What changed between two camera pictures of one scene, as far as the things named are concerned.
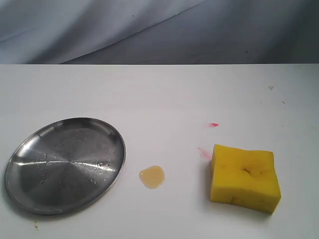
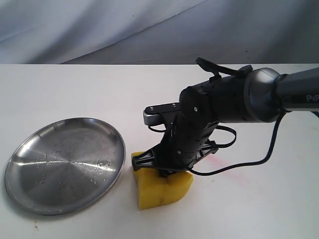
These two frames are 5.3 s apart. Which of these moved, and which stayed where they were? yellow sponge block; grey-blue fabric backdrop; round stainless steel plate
Moved: yellow sponge block
Stayed: round stainless steel plate; grey-blue fabric backdrop
